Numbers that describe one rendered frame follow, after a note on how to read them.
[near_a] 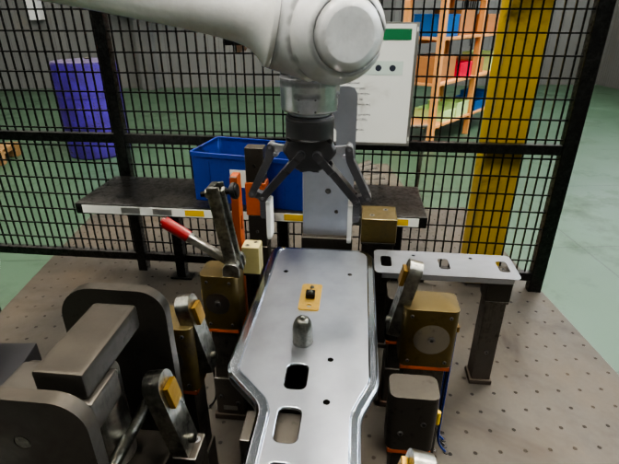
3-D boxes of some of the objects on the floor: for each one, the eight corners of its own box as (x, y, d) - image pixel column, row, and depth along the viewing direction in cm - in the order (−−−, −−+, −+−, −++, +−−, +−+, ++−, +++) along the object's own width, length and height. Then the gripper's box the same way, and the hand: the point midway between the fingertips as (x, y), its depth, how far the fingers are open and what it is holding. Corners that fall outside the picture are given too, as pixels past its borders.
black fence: (512, 464, 166) (651, -27, 98) (5, 418, 184) (-170, -20, 117) (501, 432, 178) (619, -22, 111) (28, 392, 197) (-119, -18, 129)
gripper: (223, 115, 68) (233, 244, 77) (393, 119, 65) (382, 251, 75) (236, 106, 74) (243, 226, 84) (391, 109, 72) (380, 231, 82)
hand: (309, 232), depth 79 cm, fingers open, 13 cm apart
